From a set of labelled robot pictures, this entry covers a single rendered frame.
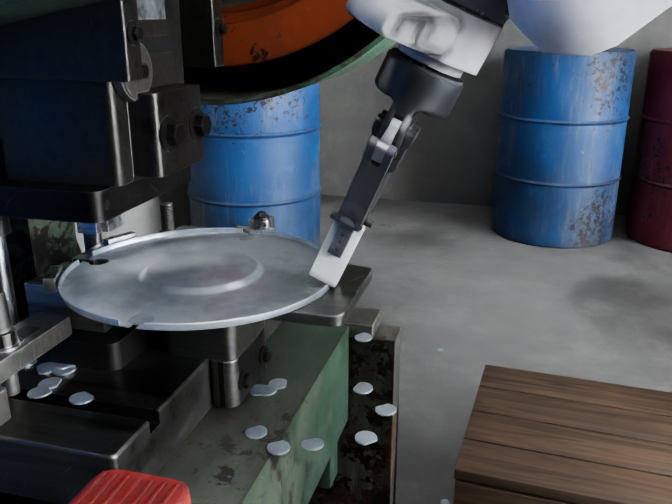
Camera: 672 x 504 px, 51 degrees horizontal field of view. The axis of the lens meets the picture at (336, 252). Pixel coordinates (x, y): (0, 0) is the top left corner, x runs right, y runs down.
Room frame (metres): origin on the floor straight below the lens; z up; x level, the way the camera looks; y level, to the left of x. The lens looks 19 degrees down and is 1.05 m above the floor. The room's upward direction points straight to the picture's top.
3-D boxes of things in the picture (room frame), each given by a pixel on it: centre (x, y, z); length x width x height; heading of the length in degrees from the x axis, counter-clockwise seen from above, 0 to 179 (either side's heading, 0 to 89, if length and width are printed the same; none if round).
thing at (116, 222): (0.74, 0.26, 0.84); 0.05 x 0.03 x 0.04; 165
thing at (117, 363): (0.74, 0.27, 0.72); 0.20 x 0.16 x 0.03; 165
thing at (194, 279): (0.71, 0.14, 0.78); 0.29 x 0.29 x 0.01
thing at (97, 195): (0.74, 0.27, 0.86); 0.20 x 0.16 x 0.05; 165
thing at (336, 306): (0.70, 0.10, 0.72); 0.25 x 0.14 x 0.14; 75
